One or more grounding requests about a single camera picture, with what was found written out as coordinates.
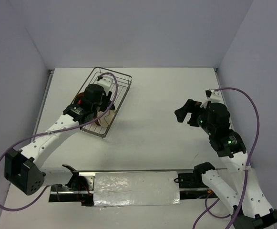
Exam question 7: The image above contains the cream plate with black patch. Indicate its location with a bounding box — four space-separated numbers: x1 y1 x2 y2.
103 104 116 128

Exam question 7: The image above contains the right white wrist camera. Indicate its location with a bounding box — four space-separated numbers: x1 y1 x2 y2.
200 89 222 108

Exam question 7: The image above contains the silver foil tape patch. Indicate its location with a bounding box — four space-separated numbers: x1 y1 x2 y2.
93 171 181 207

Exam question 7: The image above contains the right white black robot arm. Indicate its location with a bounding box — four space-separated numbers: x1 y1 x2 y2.
174 99 277 229

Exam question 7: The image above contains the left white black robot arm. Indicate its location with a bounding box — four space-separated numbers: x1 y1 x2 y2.
4 83 112 196

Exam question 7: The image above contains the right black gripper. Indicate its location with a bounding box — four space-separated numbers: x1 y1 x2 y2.
174 98 214 134

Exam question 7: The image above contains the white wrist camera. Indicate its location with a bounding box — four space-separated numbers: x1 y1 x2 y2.
200 89 222 108
95 74 113 94

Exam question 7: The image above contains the rear brown yellow plate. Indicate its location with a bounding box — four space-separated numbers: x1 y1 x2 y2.
73 92 84 104

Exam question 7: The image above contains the metal wire dish rack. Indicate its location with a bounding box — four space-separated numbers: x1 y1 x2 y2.
76 67 132 138

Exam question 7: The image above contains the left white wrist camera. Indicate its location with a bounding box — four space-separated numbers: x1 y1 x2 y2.
95 74 113 94

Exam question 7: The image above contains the metal base rail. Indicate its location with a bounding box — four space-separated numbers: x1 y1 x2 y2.
49 169 211 208

